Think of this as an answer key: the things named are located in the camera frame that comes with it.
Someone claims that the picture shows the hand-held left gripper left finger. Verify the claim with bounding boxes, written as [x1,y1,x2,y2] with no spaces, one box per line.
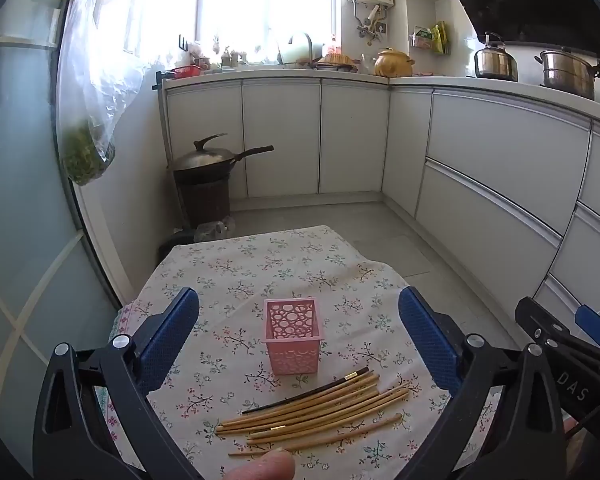
[32,287,203,480]

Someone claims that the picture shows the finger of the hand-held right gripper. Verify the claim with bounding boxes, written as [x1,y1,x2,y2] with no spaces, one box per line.
[575,305,600,351]
[515,297,600,376]

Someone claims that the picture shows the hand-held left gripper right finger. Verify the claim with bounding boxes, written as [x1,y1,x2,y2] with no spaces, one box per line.
[397,286,566,480]

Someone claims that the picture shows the bunch of wooden chopsticks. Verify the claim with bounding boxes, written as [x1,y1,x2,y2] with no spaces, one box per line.
[214,371,411,458]

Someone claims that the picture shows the pink perforated utensil holder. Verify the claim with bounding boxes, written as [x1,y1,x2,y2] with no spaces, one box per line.
[262,297,326,376]

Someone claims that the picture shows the black chopstick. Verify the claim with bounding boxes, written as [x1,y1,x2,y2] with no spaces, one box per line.
[241,366,371,415]

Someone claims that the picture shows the person's left hand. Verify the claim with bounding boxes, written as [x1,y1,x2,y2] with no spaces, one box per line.
[221,449,297,480]

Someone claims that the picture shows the dark green container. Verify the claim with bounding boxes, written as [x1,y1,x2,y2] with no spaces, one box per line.
[159,230,196,256]

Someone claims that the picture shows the crumpled clear plastic bag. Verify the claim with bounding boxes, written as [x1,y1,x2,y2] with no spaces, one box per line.
[194,216,236,242]

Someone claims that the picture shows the floral tablecloth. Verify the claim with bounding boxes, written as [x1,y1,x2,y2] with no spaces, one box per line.
[107,225,506,480]

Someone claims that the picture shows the brown bucket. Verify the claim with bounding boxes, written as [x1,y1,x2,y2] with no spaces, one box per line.
[175,172,233,228]

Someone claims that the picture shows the steel wok lid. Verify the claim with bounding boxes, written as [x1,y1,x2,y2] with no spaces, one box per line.
[172,133,236,171]

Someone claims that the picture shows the white kitchen cabinets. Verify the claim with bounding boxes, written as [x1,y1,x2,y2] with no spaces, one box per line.
[162,70,600,356]

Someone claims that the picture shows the plastic bag of greens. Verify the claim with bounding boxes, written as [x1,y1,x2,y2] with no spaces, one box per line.
[57,0,146,187]

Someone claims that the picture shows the black wok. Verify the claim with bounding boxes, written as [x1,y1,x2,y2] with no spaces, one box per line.
[172,145,275,186]

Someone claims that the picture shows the frosted glass door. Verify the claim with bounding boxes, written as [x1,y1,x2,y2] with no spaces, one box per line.
[0,0,131,480]

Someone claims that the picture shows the steel stockpot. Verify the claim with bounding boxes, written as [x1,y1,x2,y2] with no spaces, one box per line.
[534,47,600,101]

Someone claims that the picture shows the yellow clay pot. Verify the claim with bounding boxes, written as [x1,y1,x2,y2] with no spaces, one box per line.
[374,47,416,78]

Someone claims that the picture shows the steel kettle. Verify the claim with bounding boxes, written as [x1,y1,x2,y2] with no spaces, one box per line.
[474,32,519,82]

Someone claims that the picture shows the bamboo basket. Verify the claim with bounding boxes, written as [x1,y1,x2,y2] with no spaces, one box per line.
[314,52,358,72]

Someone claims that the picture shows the pale green container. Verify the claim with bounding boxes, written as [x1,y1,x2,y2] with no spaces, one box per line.
[277,35,311,65]

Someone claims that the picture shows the curved sink faucet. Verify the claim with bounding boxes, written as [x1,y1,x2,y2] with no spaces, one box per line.
[289,32,315,63]

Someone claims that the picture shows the water pipe fittings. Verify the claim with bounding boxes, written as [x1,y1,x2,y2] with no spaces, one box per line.
[352,0,388,41]

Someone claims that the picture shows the black range hood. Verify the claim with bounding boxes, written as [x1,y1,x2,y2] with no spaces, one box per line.
[432,0,600,56]

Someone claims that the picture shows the kitchen window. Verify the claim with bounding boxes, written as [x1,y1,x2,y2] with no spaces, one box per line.
[125,0,343,66]

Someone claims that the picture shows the wall rack with packets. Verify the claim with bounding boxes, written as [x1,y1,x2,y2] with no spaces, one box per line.
[410,21,451,56]

